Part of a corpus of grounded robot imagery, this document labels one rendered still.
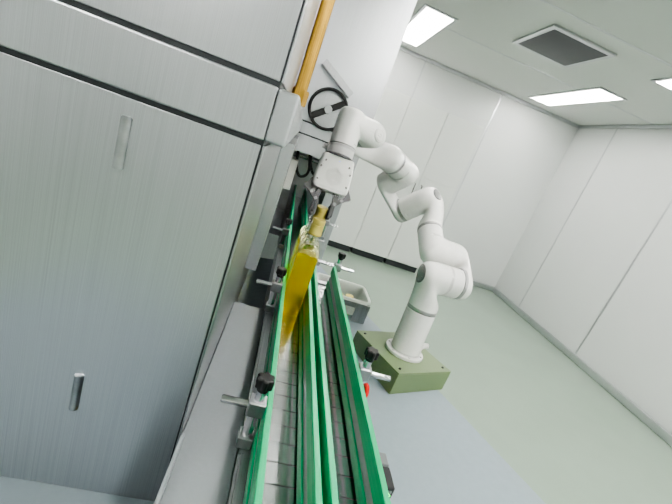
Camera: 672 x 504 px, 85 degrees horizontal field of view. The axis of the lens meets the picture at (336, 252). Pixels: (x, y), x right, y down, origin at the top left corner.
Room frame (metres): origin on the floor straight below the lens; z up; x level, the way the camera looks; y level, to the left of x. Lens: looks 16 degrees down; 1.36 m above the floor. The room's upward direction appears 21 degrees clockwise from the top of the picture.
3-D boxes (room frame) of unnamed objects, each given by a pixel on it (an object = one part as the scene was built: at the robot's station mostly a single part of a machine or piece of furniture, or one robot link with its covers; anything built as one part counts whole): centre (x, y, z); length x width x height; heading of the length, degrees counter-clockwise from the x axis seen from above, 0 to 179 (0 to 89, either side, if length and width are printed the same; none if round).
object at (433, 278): (1.11, -0.33, 1.05); 0.13 x 0.10 x 0.16; 104
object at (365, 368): (0.67, -0.16, 0.94); 0.07 x 0.04 x 0.13; 101
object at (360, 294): (1.38, -0.08, 0.80); 0.22 x 0.17 x 0.09; 101
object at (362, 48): (2.40, 0.32, 1.69); 0.70 x 0.37 x 0.89; 11
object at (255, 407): (0.47, 0.05, 0.94); 0.07 x 0.04 x 0.13; 101
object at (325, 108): (2.02, 0.30, 1.49); 0.21 x 0.05 x 0.21; 101
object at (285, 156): (1.34, 0.28, 1.15); 0.90 x 0.03 x 0.34; 11
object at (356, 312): (1.38, -0.05, 0.79); 0.27 x 0.17 x 0.08; 101
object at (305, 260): (0.95, 0.07, 0.99); 0.06 x 0.06 x 0.21; 13
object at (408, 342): (1.10, -0.33, 0.89); 0.16 x 0.13 x 0.15; 129
